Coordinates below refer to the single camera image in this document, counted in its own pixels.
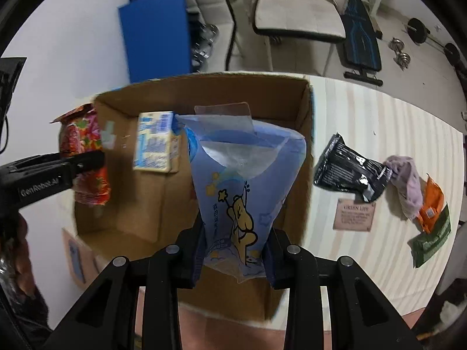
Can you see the black barbell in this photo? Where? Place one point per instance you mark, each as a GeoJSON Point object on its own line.
{"type": "Point", "coordinates": [434, 40]}

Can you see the chrome dumbbell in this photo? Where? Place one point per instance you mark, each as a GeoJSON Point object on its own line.
{"type": "Point", "coordinates": [399, 51]}

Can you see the red floral snack packet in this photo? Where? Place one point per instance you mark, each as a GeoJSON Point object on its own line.
{"type": "Point", "coordinates": [85, 153]}

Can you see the cardboard box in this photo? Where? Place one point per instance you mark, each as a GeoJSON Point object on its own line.
{"type": "Point", "coordinates": [204, 160]}

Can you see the pink card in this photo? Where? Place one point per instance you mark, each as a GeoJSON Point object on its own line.
{"type": "Point", "coordinates": [354, 214]}

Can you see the black snack packet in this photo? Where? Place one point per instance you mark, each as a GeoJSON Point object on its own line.
{"type": "Point", "coordinates": [350, 169]}

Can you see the black weight bench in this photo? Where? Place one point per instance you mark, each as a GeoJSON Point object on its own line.
{"type": "Point", "coordinates": [359, 40]}

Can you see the orange snack packet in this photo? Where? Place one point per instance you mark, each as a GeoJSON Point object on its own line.
{"type": "Point", "coordinates": [432, 204]}

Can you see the green snack packet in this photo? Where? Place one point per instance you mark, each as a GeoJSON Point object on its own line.
{"type": "Point", "coordinates": [432, 240]}

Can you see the blue and white carton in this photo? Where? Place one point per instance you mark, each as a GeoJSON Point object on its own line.
{"type": "Point", "coordinates": [155, 142]}

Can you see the blue board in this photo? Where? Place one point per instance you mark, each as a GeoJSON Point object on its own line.
{"type": "Point", "coordinates": [157, 32]}

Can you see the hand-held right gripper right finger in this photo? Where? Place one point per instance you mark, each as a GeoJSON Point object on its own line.
{"type": "Point", "coordinates": [271, 266]}

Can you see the lilac cloth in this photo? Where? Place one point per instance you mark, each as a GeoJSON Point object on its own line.
{"type": "Point", "coordinates": [405, 184]}

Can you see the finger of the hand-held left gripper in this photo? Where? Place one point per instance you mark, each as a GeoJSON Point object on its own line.
{"type": "Point", "coordinates": [89, 160]}

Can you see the white padded chair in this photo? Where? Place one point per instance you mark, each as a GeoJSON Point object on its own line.
{"type": "Point", "coordinates": [295, 14]}

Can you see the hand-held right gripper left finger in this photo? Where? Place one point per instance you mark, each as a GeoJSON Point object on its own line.
{"type": "Point", "coordinates": [195, 262]}

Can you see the blue cartoon tissue pack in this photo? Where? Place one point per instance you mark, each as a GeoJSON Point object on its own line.
{"type": "Point", "coordinates": [237, 189]}

